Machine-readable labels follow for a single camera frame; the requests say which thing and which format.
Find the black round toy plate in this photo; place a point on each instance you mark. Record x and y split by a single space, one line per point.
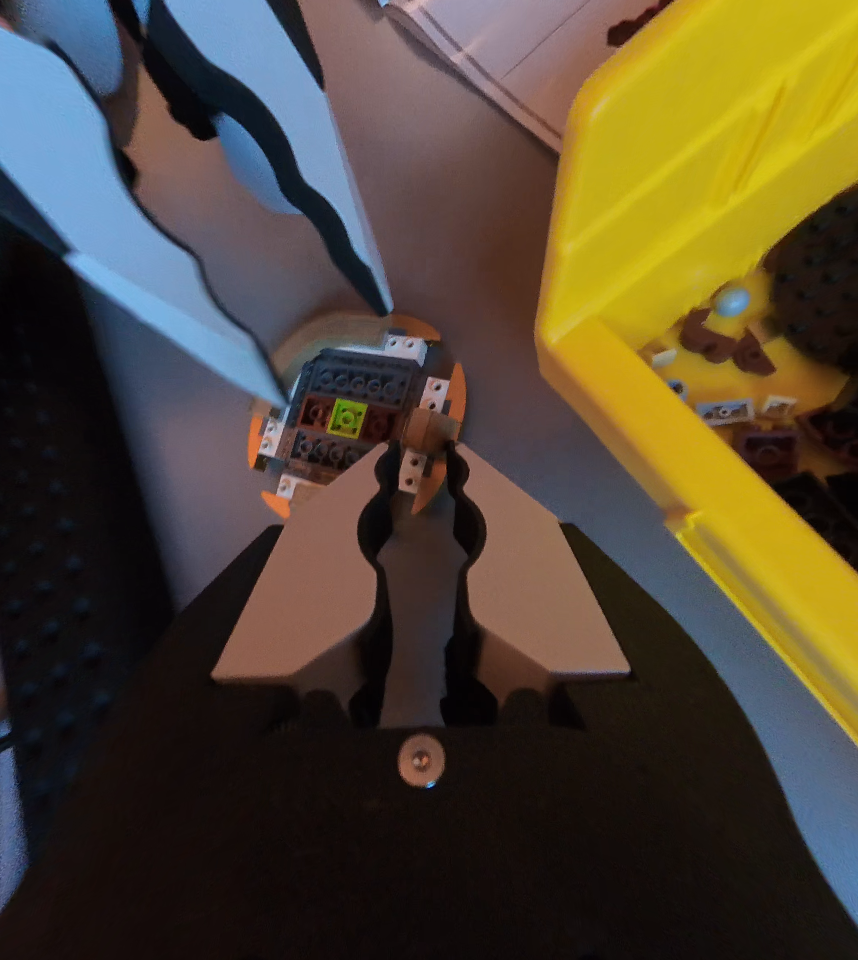
849 277

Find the small tan toy brick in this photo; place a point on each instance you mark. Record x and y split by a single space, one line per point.
425 429

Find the white instruction booklet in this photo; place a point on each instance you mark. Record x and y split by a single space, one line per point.
519 45

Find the round toy brick assembly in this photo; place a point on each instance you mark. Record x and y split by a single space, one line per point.
354 375

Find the yellow plastic bin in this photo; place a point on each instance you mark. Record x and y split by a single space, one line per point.
661 150

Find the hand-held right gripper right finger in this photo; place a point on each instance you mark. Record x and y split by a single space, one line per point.
541 600

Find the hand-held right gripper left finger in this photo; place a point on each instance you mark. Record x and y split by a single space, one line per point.
301 600

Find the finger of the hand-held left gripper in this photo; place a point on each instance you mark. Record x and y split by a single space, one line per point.
61 172
301 97

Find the black perforated chair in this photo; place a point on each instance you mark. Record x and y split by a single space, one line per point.
46 525

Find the pile of brown toy bricks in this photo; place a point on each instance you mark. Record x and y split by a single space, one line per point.
766 442

